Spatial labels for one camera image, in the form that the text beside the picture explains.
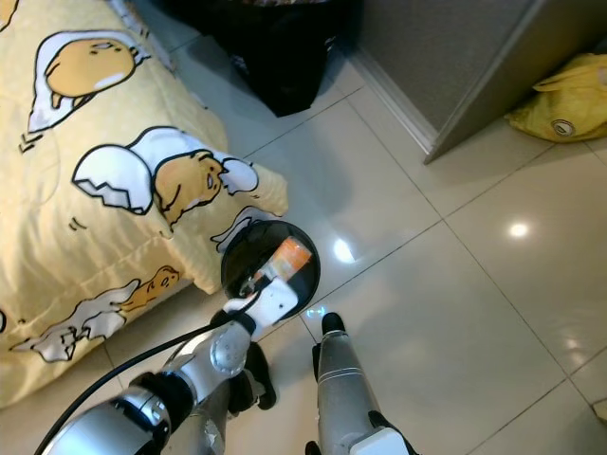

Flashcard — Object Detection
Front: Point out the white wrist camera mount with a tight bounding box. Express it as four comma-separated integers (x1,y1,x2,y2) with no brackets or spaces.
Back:
226,279,310,334
351,427,411,455

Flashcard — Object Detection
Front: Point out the yellow cartoon egg blanket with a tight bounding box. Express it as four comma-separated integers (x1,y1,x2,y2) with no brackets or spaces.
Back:
0,0,290,409

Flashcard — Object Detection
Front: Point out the dark grey wardrobe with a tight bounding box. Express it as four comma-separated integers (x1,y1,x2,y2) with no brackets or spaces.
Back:
351,0,607,165

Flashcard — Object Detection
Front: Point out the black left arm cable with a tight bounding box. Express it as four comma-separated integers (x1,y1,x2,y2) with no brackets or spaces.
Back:
33,292,267,455

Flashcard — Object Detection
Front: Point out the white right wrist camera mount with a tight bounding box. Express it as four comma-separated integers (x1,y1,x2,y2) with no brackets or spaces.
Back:
351,427,411,455

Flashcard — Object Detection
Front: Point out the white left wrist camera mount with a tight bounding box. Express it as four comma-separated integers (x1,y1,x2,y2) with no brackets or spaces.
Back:
226,279,310,334

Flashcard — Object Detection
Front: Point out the orange capped small bottle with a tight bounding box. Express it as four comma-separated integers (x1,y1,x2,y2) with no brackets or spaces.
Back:
260,237,315,287

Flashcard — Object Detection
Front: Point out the black round mesh waste bin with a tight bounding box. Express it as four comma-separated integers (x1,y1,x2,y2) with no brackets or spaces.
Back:
220,218,322,310

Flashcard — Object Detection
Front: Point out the black bag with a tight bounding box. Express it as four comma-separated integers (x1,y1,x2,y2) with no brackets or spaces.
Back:
161,0,358,118

